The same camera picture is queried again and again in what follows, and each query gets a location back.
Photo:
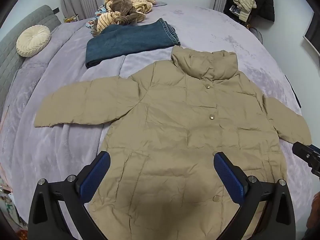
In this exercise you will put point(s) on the small grey cloth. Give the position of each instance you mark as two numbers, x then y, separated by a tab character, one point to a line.
160	3

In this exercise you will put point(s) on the khaki puffer jacket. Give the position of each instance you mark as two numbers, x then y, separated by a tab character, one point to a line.
175	130

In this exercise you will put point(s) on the folded blue jeans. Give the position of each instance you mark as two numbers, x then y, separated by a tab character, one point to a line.
130	40

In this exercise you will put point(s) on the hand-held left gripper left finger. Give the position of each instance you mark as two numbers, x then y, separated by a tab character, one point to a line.
96	177

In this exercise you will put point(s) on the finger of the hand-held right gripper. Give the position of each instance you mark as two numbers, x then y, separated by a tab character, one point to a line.
303	152

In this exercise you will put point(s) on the round cream cushion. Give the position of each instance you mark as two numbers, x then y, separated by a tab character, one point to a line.
33	41

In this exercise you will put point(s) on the hanging beige puffer jacket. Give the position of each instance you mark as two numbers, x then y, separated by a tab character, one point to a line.
245	3

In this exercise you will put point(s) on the person's orange clothing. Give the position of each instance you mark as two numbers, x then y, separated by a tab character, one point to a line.
315	215

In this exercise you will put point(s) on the grey quilted headboard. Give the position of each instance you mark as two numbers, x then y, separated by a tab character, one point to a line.
15	62

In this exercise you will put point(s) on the hanging black coat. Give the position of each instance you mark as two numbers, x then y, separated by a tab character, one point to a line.
265	0

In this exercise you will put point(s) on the small black wall panel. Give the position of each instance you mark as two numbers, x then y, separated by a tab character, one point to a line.
56	10

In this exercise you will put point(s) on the colourful floor clutter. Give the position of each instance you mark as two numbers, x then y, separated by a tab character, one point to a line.
10	205

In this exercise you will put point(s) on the brown plush toy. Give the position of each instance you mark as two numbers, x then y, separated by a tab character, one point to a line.
122	6

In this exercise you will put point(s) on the black flat screen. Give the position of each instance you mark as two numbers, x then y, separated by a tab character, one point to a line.
313	35

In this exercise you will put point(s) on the colourful printed cloth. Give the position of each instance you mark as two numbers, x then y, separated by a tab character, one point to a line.
101	11

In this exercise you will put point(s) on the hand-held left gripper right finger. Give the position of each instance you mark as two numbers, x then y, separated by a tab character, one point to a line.
230	180

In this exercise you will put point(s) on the lavender plush blanket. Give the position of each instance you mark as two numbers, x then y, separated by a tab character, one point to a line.
225	35

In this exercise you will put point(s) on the tan striped fleece cloth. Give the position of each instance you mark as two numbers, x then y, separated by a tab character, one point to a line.
142	2

